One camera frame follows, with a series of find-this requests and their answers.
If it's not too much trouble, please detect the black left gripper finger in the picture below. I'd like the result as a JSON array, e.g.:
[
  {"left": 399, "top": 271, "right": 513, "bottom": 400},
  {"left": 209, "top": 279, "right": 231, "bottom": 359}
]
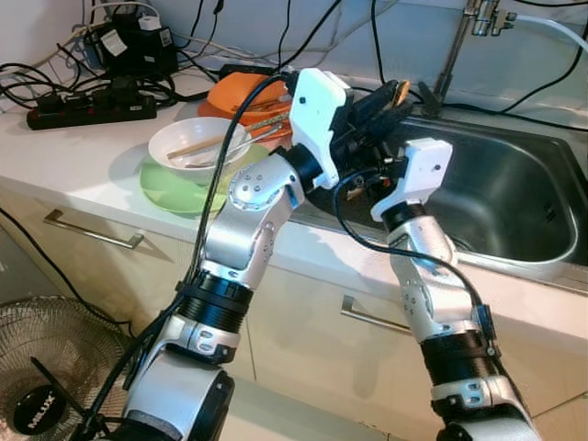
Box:
[
  {"left": 375, "top": 102, "right": 417, "bottom": 144},
  {"left": 361, "top": 81, "right": 413, "bottom": 117}
]

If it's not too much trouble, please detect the white ceramic bowl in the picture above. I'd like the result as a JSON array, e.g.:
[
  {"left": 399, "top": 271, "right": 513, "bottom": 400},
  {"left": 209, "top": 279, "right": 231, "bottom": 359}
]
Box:
[{"left": 148, "top": 116, "right": 252, "bottom": 175}]

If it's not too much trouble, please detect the metal sink faucet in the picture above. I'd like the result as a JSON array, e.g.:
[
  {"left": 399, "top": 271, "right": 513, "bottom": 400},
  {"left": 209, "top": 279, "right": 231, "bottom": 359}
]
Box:
[{"left": 418, "top": 0, "right": 517, "bottom": 118}]

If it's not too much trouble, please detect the orange bowl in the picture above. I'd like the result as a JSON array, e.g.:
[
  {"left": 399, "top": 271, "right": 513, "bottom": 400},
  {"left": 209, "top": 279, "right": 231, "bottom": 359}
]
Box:
[{"left": 206, "top": 72, "right": 296, "bottom": 118}]

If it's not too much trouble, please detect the stainless steel sink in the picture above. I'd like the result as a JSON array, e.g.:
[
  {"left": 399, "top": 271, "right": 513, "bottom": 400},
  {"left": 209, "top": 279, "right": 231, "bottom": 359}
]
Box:
[{"left": 292, "top": 114, "right": 588, "bottom": 297}]

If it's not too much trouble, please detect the light wooden chopstick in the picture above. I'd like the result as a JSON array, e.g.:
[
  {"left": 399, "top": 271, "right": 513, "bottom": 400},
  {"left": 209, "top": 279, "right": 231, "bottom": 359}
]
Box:
[
  {"left": 167, "top": 128, "right": 248, "bottom": 158},
  {"left": 182, "top": 136, "right": 251, "bottom": 168}
]

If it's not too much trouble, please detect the light green plate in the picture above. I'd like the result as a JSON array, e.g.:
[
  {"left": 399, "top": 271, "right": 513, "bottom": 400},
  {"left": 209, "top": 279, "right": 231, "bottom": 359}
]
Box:
[{"left": 139, "top": 145, "right": 273, "bottom": 218}]

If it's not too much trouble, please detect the large black power adapter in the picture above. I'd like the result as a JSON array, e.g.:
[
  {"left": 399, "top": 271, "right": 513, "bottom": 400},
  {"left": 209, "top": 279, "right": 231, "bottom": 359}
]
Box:
[{"left": 92, "top": 9, "right": 181, "bottom": 80}]

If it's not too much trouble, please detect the white power plug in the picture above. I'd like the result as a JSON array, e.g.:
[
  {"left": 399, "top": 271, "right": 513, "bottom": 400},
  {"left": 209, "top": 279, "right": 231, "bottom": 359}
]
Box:
[{"left": 135, "top": 9, "right": 163, "bottom": 31}]

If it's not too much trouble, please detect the small black power adapter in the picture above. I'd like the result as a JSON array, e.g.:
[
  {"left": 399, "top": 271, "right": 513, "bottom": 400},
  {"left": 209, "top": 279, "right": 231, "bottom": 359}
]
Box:
[{"left": 97, "top": 76, "right": 157, "bottom": 104}]

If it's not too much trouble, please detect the black power strip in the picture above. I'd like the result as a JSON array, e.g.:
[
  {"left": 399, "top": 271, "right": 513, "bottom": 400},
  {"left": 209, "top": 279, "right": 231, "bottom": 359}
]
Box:
[{"left": 26, "top": 87, "right": 158, "bottom": 130}]

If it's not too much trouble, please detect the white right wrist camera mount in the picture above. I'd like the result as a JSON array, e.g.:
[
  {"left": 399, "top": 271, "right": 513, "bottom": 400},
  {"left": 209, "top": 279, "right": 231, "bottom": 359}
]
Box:
[{"left": 371, "top": 138, "right": 454, "bottom": 222}]

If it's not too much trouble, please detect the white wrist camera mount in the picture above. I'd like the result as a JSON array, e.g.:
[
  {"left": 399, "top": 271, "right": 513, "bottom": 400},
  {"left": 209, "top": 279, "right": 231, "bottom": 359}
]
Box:
[
  {"left": 371, "top": 138, "right": 454, "bottom": 222},
  {"left": 288, "top": 68, "right": 353, "bottom": 190}
]

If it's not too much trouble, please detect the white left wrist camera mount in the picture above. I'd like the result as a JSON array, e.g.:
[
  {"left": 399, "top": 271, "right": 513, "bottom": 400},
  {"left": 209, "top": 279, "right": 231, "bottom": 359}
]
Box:
[{"left": 288, "top": 68, "right": 353, "bottom": 190}]

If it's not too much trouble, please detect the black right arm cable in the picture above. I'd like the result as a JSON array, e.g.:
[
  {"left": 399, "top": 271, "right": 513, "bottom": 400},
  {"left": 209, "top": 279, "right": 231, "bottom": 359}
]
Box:
[{"left": 332, "top": 168, "right": 498, "bottom": 361}]

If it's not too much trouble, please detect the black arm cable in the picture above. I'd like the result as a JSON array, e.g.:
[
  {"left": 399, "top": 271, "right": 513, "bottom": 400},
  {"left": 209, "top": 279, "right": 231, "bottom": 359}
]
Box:
[
  {"left": 78, "top": 73, "right": 296, "bottom": 441},
  {"left": 332, "top": 168, "right": 498, "bottom": 361}
]

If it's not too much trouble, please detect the silver drawer handle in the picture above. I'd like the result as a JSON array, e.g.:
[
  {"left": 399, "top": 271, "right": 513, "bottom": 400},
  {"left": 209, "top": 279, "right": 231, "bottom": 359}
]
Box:
[
  {"left": 41, "top": 209, "right": 147, "bottom": 252},
  {"left": 339, "top": 294, "right": 416, "bottom": 337}
]

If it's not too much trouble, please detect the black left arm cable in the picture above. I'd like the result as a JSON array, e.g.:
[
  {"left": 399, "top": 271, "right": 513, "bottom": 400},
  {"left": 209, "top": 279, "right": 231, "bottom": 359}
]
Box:
[{"left": 78, "top": 73, "right": 296, "bottom": 441}]

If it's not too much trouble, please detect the thick black cable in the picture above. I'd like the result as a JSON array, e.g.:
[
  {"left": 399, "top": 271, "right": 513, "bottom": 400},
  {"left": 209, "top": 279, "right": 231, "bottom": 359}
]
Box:
[{"left": 501, "top": 46, "right": 588, "bottom": 113}]

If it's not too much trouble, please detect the white water hose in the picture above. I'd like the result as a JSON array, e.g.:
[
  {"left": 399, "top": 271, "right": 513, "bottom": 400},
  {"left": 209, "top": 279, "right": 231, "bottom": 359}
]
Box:
[{"left": 510, "top": 11, "right": 588, "bottom": 52}]

